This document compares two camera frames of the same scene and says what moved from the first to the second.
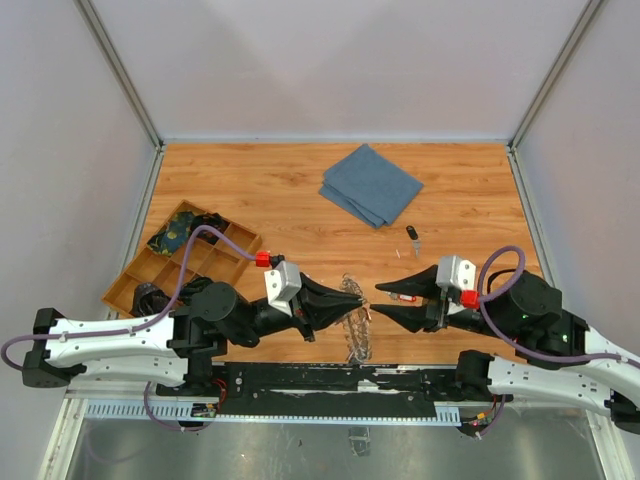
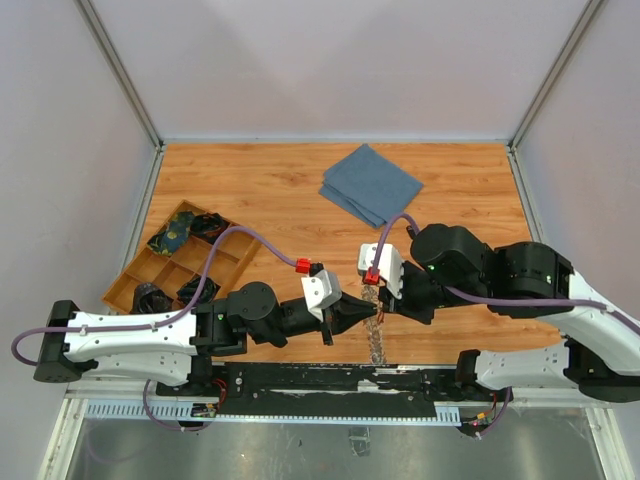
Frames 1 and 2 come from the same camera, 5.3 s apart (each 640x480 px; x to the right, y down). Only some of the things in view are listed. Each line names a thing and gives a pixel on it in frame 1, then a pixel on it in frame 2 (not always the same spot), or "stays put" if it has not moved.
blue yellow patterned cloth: x=176 y=232 stays put
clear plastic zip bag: x=358 y=325 to x=374 y=324
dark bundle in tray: x=149 y=300 stays put
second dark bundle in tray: x=195 y=285 stays put
